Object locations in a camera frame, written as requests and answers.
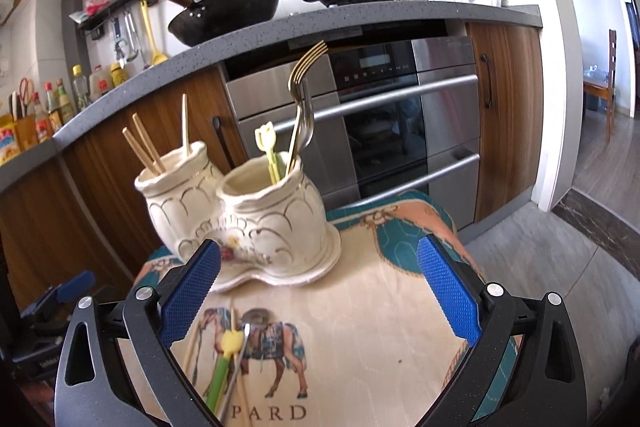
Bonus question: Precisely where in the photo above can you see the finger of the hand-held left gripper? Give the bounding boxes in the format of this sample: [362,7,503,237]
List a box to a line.
[20,271,97,323]
[82,285,132,308]

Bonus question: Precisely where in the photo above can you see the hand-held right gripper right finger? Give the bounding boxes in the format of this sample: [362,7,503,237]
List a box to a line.
[416,234,587,427]

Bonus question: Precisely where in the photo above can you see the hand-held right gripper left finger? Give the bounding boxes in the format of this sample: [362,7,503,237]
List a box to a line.
[54,238,223,427]

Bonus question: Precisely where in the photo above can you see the steel spoon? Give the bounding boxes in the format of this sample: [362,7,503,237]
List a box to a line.
[220,323,253,413]

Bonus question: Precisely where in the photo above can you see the green handled yellow fruit fork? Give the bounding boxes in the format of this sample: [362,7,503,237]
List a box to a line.
[202,329,246,413]

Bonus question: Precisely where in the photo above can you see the cream floral ceramic utensil holder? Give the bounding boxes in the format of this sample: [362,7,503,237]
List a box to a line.
[135,141,328,275]

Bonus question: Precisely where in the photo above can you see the yellow plastic fruit fork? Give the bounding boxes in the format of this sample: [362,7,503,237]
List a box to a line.
[254,121,282,185]

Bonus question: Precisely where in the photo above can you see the gold fork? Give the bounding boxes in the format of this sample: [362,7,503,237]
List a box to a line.
[286,40,329,175]

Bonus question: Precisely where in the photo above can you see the printed horse tablecloth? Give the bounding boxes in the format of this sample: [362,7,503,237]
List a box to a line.
[117,189,526,427]

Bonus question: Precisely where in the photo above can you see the cream ceramic holder tray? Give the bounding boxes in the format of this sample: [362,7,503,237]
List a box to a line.
[207,222,342,293]

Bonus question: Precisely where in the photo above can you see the wooden base cabinet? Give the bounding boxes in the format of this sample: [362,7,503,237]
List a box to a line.
[0,67,248,308]

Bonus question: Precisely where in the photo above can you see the red capped sauce bottle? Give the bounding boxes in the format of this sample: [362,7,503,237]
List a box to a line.
[30,92,51,142]

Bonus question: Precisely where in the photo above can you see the dark sauce bottle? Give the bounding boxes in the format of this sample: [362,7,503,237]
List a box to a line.
[44,82,63,132]

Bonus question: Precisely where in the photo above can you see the knife block with scissors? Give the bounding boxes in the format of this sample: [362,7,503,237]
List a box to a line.
[9,77,38,138]

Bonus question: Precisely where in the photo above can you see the stainless steel built-in oven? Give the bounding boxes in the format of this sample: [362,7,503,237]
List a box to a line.
[222,34,481,228]

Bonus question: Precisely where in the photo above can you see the green labelled sauce bottle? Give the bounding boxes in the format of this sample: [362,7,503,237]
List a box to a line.
[55,78,76,118]

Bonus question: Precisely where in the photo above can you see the clear oil bottle yellow cap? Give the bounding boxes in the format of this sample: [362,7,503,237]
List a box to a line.
[71,64,93,108]

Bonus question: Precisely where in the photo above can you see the white seasoning bottle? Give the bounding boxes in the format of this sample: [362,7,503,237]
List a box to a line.
[90,66,113,98]

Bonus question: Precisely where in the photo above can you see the hanging blue peeler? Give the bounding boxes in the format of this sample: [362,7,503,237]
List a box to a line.
[112,17,128,68]

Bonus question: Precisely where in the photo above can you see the hanging metal tongs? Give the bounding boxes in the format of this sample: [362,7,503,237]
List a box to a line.
[124,9,141,62]

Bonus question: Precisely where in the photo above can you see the yellow slotted spatula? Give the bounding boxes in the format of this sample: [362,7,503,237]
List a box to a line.
[139,0,170,66]

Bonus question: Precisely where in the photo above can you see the wooden dining table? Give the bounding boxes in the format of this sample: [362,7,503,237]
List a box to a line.
[582,74,616,112]

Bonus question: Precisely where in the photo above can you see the wooden dining chair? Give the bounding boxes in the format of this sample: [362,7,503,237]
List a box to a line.
[604,29,619,142]

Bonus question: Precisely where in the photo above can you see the wooden cabinet door with handle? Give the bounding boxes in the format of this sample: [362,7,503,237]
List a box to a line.
[465,23,544,224]

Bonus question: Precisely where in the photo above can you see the black wall shelf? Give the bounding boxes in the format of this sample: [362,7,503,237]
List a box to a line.
[77,0,156,40]

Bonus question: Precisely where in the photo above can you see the black wok with wooden handle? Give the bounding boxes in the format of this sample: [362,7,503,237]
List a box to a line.
[135,0,282,48]

